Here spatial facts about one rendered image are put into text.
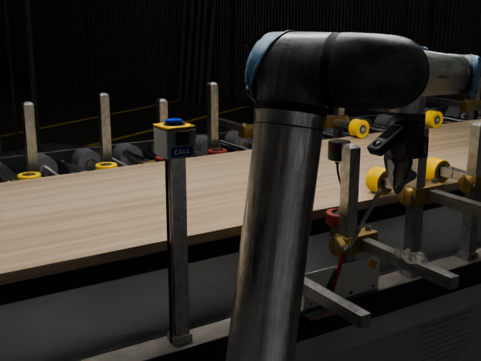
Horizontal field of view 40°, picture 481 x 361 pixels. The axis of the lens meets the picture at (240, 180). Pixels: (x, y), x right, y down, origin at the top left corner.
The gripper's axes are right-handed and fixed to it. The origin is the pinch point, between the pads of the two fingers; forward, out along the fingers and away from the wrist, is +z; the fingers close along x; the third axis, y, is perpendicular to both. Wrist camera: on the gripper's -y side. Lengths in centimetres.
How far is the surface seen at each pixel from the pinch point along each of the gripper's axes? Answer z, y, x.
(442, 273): 14.5, -5.1, -22.5
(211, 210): 10, -35, 37
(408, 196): 5.4, 11.9, 7.0
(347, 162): -7.1, -10.4, 7.3
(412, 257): 13.3, -5.8, -13.4
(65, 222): 11, -74, 49
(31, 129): -4, -66, 114
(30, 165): 9, -67, 114
